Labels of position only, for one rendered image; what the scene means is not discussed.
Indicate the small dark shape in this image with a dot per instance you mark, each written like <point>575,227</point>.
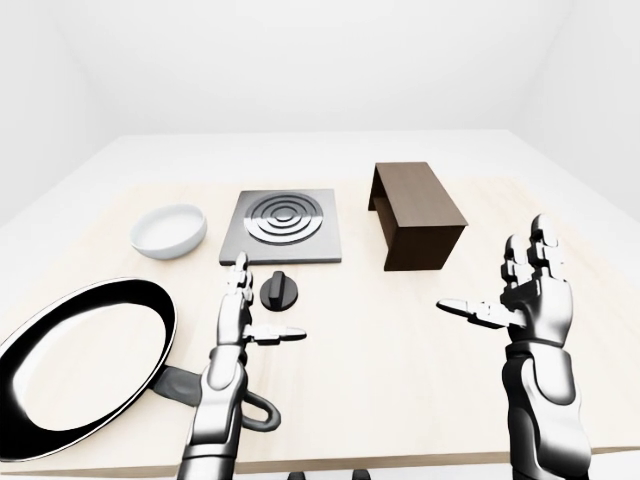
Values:
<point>360,474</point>
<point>296,475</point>

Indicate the dark brown wooden stand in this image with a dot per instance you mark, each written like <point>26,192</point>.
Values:
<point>417,215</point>

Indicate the grey stove plate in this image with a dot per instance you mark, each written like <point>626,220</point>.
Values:
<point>283,227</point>

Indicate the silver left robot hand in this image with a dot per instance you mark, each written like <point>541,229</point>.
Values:
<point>231,312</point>

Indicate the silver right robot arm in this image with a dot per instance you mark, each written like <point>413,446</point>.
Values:
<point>542,410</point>

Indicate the round black stove knob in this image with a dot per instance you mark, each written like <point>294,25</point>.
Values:
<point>279,290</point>

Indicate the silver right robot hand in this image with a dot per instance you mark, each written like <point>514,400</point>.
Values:
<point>542,305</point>

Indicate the black frying pan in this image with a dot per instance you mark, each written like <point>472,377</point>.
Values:
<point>85,367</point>

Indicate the white bowl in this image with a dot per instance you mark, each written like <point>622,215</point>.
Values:
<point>169,231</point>

